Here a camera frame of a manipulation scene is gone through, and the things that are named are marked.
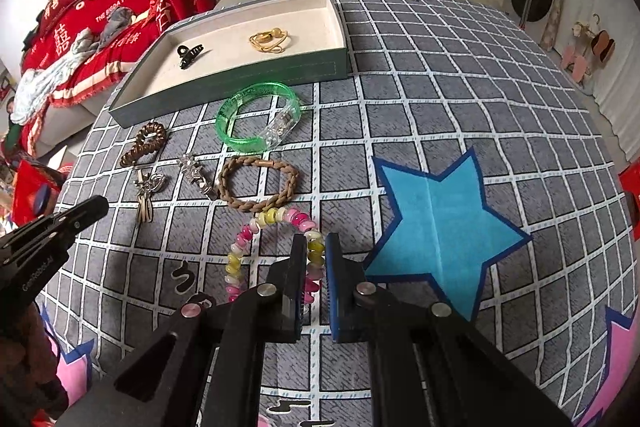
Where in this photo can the pink hanging decorations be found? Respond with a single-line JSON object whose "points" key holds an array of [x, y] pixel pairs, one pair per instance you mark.
{"points": [[582, 57]]}

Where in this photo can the black hair claw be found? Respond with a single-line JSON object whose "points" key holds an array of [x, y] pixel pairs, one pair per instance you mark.
{"points": [[185, 57]]}

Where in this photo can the person's left hand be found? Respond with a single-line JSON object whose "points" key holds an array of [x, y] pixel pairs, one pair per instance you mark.
{"points": [[35, 357]]}

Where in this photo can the white blue cloth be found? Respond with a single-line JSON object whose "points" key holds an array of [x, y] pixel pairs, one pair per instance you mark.
{"points": [[45, 82]]}

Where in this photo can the grey-green jewelry tray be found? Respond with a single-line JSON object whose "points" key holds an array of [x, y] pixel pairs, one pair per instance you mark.
{"points": [[225, 32]]}

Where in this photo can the silver star hair clip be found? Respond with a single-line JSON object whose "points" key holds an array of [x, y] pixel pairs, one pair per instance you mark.
{"points": [[192, 169]]}

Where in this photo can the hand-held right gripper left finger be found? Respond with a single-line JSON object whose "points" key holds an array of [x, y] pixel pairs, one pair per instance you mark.
{"points": [[302, 267]]}

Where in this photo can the red bag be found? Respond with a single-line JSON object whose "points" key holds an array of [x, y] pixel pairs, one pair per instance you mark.
{"points": [[27, 192]]}

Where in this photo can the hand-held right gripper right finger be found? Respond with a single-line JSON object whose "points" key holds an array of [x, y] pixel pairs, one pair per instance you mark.
{"points": [[331, 282]]}

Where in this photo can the grey checked star blanket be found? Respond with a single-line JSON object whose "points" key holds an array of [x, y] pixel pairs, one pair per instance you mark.
{"points": [[450, 72]]}

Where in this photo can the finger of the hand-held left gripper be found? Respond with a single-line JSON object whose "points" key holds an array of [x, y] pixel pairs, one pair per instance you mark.
{"points": [[75, 217]]}

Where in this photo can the beige sofa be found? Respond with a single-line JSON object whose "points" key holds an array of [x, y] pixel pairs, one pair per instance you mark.
{"points": [[65, 127]]}

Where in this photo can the grey garment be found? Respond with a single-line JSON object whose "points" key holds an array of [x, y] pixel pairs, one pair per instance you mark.
{"points": [[115, 29]]}

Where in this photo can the green translucent bangle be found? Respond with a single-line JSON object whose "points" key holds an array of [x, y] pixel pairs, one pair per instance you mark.
{"points": [[222, 124]]}

